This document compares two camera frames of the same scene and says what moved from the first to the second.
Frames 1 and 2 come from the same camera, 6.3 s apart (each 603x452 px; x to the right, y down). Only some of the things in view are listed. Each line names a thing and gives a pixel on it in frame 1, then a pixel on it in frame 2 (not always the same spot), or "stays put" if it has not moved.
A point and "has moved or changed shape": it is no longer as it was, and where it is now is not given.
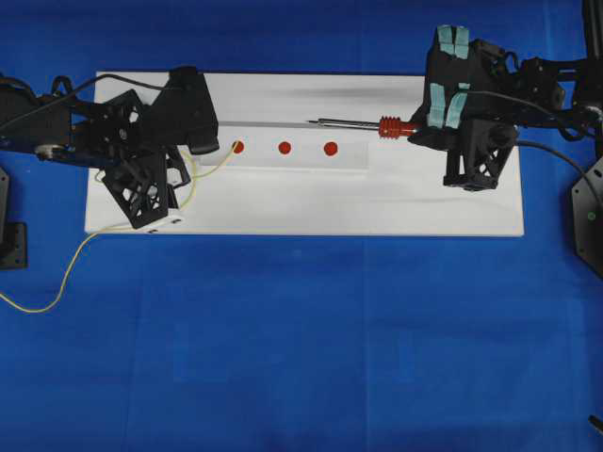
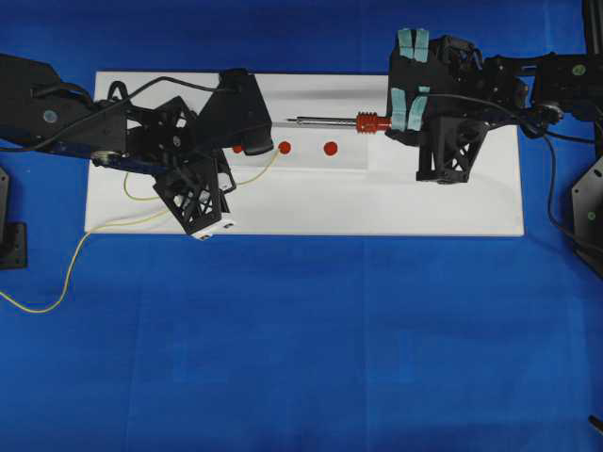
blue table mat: [291, 343] stays put
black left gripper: [124, 131] -> [171, 135]
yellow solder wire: [60, 291] has moved or changed shape
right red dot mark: [331, 148] stays put
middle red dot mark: [284, 148] stays put
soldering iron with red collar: [390, 126] has moved or changed shape
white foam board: [321, 154] stays put
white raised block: [341, 147] stays put
